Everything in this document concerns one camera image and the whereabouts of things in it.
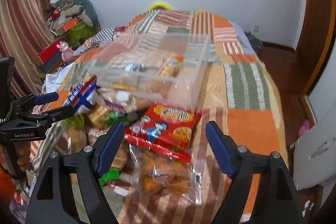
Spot red black gift box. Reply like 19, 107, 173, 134
34, 40, 62, 73

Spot clear plastic storage bin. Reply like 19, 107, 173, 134
87, 33, 210, 111

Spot pink plush toy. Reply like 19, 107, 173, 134
57, 42, 73, 63

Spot person's left hand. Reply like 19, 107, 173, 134
17, 141, 31, 171

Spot brown wooden door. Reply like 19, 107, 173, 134
295, 0, 335, 96

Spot white plastic bag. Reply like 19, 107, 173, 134
42, 63, 74, 94

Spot yellow round object behind bed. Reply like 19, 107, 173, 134
147, 1, 174, 12

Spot red noodle snack bag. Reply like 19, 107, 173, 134
124, 104, 202, 163

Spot blue white snack bag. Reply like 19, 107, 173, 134
63, 76, 98, 116

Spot checkered quilt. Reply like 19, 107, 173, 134
73, 26, 126, 56

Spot clear bag orange snacks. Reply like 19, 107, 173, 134
129, 145, 202, 205

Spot orange patchwork bed blanket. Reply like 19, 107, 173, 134
26, 10, 287, 223

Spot pile of folded clothes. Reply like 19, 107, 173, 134
47, 0, 98, 35

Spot green patterned box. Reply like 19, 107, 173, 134
66, 22, 97, 50

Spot striped red curtain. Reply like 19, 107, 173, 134
1, 0, 54, 97

